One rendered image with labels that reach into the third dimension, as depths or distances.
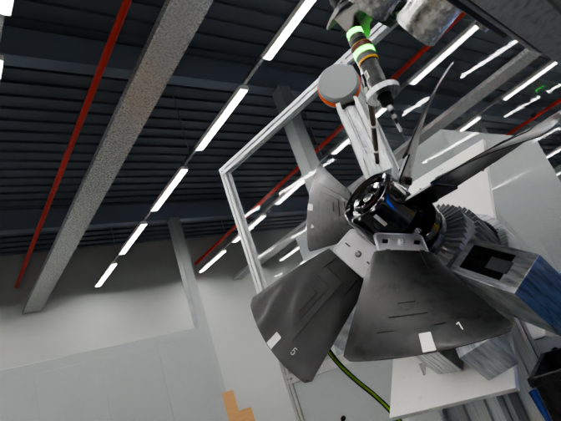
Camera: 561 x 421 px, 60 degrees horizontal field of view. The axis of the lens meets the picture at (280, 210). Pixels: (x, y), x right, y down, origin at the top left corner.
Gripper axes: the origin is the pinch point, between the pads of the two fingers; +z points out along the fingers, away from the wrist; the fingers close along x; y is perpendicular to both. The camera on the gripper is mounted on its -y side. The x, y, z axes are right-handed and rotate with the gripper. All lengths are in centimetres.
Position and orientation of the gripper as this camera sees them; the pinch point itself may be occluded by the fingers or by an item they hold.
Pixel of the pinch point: (337, 25)
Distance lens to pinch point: 112.5
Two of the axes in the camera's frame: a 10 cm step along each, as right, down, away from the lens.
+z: -6.3, 4.6, 6.3
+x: 7.1, 0.1, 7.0
